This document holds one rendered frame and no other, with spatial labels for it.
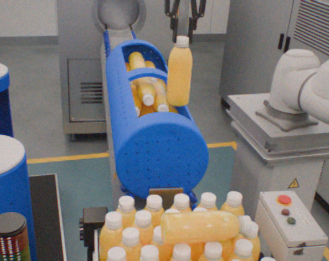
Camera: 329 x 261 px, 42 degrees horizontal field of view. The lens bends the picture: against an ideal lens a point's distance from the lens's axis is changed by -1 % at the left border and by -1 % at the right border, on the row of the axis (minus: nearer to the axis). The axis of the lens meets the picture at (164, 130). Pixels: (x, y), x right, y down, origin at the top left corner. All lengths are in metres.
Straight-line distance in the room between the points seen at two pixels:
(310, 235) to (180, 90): 0.54
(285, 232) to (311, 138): 0.65
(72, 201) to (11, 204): 1.53
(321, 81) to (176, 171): 0.56
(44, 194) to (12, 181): 1.38
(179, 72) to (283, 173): 0.64
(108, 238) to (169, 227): 0.19
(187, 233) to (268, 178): 0.76
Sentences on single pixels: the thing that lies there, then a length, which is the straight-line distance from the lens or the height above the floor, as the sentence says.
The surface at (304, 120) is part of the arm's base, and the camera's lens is 1.69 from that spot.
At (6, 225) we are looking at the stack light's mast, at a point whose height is 1.26.
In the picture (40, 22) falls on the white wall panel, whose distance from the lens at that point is 6.25.
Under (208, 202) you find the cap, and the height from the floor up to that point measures 1.10.
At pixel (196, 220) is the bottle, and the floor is 1.17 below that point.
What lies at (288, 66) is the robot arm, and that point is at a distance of 1.59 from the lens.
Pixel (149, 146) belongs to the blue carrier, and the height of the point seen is 1.15.
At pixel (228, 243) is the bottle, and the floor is 1.07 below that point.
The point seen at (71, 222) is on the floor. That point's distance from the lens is 2.80.
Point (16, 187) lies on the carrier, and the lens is 1.45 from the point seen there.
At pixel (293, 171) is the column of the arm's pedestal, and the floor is 0.92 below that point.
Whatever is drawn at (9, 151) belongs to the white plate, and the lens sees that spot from 1.48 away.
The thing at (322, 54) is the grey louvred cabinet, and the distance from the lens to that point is 3.03.
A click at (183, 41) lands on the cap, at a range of 1.24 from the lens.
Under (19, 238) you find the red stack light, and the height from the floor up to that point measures 1.24.
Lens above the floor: 1.76
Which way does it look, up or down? 27 degrees down
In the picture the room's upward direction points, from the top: 4 degrees clockwise
